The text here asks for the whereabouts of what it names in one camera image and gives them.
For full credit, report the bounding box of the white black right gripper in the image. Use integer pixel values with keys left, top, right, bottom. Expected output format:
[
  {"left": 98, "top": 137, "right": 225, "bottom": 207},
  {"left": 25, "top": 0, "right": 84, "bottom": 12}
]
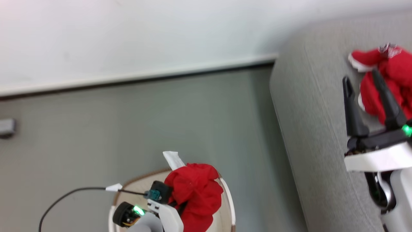
[{"left": 342, "top": 69, "right": 412, "bottom": 173}]

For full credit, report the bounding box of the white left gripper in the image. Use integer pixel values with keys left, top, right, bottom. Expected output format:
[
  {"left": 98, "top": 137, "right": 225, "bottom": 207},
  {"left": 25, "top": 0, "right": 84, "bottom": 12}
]
[{"left": 112, "top": 199, "right": 184, "bottom": 232}]

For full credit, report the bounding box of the red garment with white trim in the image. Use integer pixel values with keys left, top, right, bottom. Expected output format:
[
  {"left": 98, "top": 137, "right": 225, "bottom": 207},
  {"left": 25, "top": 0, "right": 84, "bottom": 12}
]
[
  {"left": 162, "top": 150, "right": 224, "bottom": 232},
  {"left": 348, "top": 43, "right": 412, "bottom": 127}
]

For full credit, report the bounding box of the grey fabric sofa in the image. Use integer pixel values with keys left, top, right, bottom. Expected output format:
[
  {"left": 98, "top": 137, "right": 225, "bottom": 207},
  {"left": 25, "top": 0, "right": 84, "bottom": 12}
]
[{"left": 269, "top": 10, "right": 412, "bottom": 232}]

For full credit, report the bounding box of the beige perforated laundry basket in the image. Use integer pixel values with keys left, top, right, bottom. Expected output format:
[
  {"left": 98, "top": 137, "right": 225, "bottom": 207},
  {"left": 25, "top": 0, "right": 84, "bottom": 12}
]
[{"left": 108, "top": 168, "right": 236, "bottom": 232}]

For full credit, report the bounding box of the white and black baseboard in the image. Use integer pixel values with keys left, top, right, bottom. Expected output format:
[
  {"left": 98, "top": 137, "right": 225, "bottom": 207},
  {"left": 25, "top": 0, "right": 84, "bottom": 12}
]
[{"left": 0, "top": 54, "right": 278, "bottom": 101}]

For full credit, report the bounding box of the grey metal furniture leg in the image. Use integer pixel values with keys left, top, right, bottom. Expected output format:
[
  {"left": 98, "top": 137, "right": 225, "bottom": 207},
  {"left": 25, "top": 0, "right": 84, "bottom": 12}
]
[{"left": 0, "top": 118, "right": 16, "bottom": 140}]

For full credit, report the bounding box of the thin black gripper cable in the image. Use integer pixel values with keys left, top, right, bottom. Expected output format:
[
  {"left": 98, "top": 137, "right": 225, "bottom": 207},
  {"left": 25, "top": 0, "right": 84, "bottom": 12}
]
[{"left": 38, "top": 187, "right": 146, "bottom": 232}]

